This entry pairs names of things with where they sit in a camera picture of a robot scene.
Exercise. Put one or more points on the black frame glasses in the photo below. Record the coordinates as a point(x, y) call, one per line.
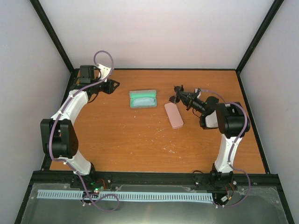
point(177, 97)

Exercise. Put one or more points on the grey glasses case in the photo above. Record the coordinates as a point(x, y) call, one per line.
point(142, 94)

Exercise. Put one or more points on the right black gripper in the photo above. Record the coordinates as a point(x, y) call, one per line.
point(189, 99)

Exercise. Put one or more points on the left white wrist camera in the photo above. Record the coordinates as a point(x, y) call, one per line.
point(104, 72)

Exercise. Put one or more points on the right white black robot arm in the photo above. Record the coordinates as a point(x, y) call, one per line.
point(232, 122)

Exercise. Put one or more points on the blue cleaning cloth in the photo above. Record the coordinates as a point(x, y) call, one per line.
point(144, 102)

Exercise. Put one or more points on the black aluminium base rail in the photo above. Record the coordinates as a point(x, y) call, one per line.
point(113, 179)

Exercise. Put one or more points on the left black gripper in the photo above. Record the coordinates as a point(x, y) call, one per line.
point(110, 89)

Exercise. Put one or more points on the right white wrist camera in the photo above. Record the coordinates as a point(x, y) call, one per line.
point(197, 92)

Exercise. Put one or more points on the black cage frame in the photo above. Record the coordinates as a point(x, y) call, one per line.
point(267, 179)

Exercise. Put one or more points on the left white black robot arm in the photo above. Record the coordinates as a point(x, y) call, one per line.
point(59, 139)

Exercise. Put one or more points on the blue slotted cable duct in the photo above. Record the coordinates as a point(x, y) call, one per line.
point(126, 196)

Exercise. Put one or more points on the pink glasses case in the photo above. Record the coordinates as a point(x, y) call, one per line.
point(173, 115)

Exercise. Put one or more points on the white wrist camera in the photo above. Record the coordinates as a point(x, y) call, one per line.
point(197, 92)
point(104, 72)

